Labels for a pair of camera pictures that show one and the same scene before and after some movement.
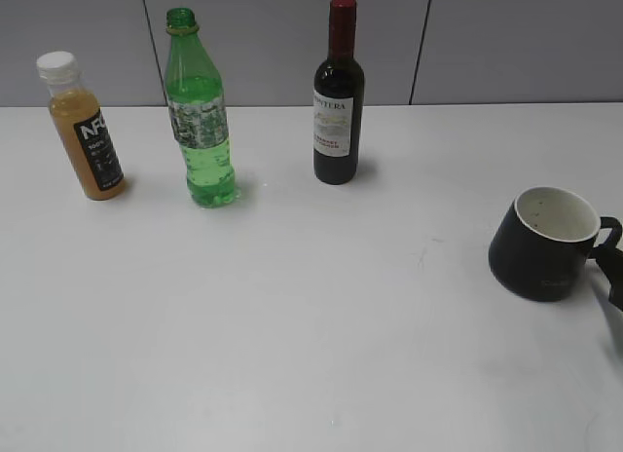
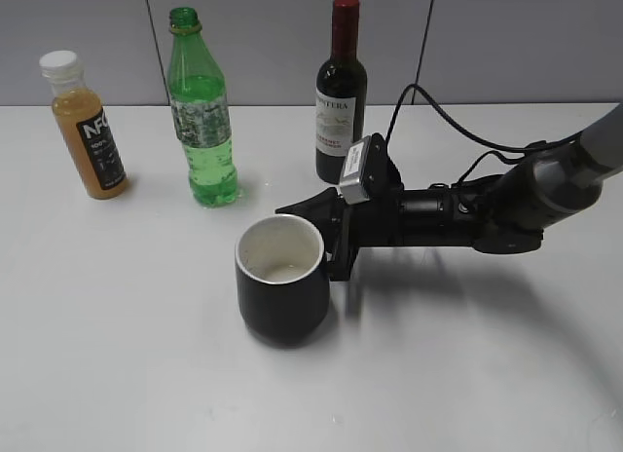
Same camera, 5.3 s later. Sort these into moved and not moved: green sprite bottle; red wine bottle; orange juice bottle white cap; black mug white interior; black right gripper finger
Moved: black mug white interior; black right gripper finger
Not moved: red wine bottle; orange juice bottle white cap; green sprite bottle
